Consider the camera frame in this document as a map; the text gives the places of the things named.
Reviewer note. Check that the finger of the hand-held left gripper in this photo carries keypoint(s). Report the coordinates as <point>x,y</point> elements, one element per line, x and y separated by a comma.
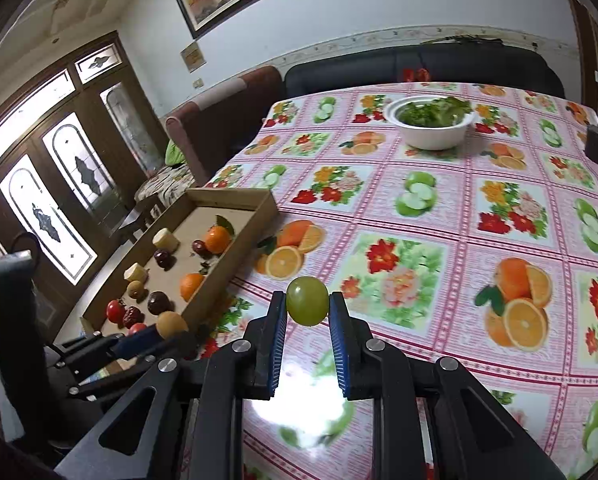
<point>134,342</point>
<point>114,377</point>

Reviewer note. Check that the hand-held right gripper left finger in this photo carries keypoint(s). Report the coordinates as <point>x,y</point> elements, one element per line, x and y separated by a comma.
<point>279,345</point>

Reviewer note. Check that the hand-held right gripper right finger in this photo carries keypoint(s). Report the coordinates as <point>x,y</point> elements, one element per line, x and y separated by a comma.
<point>340,350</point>

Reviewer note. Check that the wrinkled dark red fruit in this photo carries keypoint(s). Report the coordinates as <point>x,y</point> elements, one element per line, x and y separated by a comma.
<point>132,316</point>

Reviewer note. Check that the red tomato with stem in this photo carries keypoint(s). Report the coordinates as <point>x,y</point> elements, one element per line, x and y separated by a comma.
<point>115,310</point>

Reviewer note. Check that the green grape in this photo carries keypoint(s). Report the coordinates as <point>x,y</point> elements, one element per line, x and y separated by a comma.
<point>306,300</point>

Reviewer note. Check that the pale cut yam piece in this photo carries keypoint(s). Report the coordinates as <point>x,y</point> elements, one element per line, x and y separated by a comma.
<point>165,238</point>
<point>136,272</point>

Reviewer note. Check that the plain orange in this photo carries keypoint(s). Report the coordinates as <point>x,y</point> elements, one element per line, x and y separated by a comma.
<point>191,285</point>

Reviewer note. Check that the small dark red plum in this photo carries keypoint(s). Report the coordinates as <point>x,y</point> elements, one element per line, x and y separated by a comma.
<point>199,246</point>

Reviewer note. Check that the orange with green leaf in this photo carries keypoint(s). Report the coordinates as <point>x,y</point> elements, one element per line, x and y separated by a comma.
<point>218,239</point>

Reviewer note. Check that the shallow cardboard box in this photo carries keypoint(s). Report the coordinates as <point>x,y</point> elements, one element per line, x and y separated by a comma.
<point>194,220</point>

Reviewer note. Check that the wooden stool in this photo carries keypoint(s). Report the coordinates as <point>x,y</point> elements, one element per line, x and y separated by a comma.
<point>139,220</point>

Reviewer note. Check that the fruit print tablecloth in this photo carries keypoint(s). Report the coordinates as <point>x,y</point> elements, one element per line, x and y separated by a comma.
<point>429,220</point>

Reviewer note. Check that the floral patterned blanket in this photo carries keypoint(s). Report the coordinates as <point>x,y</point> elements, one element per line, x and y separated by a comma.
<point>161,185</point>

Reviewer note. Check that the wooden glass door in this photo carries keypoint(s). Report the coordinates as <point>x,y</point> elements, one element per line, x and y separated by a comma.
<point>54,160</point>

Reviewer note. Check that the green cloth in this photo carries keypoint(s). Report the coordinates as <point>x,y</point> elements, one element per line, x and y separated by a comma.
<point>175,152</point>

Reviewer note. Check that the brown armchair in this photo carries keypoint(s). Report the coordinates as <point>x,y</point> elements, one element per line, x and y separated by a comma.
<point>214,125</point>

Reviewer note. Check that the white bowl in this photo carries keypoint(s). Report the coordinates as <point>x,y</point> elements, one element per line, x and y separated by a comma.
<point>431,132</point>

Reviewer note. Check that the green leafy lettuce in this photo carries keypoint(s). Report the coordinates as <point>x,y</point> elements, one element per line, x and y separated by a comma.
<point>429,112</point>

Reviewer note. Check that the red item on sofa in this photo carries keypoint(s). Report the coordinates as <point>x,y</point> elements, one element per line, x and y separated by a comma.
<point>416,74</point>

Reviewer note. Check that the black leather sofa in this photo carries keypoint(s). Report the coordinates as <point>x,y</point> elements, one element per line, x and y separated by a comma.
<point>404,65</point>

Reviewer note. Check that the wall socket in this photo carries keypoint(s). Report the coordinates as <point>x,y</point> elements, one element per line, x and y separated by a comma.
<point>197,83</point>

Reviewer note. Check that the small wall plaque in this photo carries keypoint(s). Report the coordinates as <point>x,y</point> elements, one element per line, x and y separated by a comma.
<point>193,57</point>

